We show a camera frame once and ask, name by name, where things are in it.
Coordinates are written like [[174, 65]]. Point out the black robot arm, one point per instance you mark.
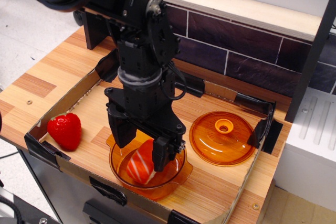
[[146, 47]]

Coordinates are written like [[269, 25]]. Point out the red toy strawberry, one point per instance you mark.
[[65, 129]]

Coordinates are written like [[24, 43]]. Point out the black caster wheel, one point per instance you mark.
[[78, 17]]

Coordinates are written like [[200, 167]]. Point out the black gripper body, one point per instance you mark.
[[148, 103]]

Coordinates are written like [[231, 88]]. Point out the black vertical post right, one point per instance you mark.
[[312, 60]]

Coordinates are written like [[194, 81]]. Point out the dark brick pattern backsplash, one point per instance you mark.
[[263, 58]]

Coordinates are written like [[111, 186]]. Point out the black vertical post left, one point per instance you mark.
[[95, 28]]

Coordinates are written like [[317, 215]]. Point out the orange transparent pot lid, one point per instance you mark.
[[223, 138]]

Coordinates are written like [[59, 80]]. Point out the black vertical post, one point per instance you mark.
[[95, 28], [312, 60]]

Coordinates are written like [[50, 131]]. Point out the cardboard fence with black tape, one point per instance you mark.
[[211, 194]]

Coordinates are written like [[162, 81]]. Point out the salmon nigiri sushi toy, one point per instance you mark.
[[140, 166]]

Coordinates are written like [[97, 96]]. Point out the black handle below table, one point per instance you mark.
[[95, 213]]

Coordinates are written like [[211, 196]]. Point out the white ribbed plastic box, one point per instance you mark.
[[307, 164]]

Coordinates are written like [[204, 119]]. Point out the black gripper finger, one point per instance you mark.
[[163, 152], [123, 130]]

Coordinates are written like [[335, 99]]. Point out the orange transparent pot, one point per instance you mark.
[[175, 173]]

